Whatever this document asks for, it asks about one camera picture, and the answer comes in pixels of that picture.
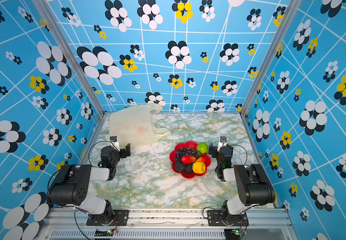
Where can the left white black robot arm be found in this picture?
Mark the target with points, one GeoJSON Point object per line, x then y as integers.
{"type": "Point", "coordinates": [70, 188]}

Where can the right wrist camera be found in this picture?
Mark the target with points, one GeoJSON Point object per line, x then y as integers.
{"type": "Point", "coordinates": [222, 143]}

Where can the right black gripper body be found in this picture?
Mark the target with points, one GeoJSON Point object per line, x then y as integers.
{"type": "Point", "coordinates": [215, 151]}

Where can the right aluminium corner post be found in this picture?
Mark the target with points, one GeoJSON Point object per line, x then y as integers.
{"type": "Point", "coordinates": [290, 13]}

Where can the red orange pepper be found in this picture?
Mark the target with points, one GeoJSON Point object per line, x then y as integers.
{"type": "Point", "coordinates": [188, 159]}

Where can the red flower-shaped plate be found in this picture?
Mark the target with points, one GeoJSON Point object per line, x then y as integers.
{"type": "Point", "coordinates": [193, 145]}

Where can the translucent cream plastic bag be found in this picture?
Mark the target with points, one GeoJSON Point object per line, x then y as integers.
{"type": "Point", "coordinates": [134, 126]}

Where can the purple grape bunch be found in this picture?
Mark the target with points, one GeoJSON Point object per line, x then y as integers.
{"type": "Point", "coordinates": [184, 152]}

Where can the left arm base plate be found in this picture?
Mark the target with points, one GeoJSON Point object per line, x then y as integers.
{"type": "Point", "coordinates": [114, 218]}

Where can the left aluminium corner post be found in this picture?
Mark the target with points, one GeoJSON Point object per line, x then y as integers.
{"type": "Point", "coordinates": [59, 36]}

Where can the aluminium front rail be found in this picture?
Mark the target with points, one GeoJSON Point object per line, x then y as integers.
{"type": "Point", "coordinates": [169, 224]}

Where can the red yellow mango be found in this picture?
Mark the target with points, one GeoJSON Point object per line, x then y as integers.
{"type": "Point", "coordinates": [202, 159]}

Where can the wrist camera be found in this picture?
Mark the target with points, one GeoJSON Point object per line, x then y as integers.
{"type": "Point", "coordinates": [222, 143]}
{"type": "Point", "coordinates": [115, 142]}

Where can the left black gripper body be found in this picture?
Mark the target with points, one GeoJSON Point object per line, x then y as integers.
{"type": "Point", "coordinates": [123, 151]}

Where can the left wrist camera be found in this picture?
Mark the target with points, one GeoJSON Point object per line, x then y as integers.
{"type": "Point", "coordinates": [115, 142]}

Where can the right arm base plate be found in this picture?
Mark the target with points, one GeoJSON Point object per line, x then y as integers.
{"type": "Point", "coordinates": [218, 218]}

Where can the aluminium corner post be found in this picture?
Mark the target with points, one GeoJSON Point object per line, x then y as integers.
{"type": "Point", "coordinates": [59, 36]}
{"type": "Point", "coordinates": [290, 13]}

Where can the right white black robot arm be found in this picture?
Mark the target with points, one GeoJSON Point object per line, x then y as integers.
{"type": "Point", "coordinates": [253, 188]}

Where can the green custard apple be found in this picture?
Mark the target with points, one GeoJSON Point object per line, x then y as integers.
{"type": "Point", "coordinates": [202, 148]}

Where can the yellow bell pepper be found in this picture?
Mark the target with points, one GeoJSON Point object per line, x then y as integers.
{"type": "Point", "coordinates": [199, 168]}

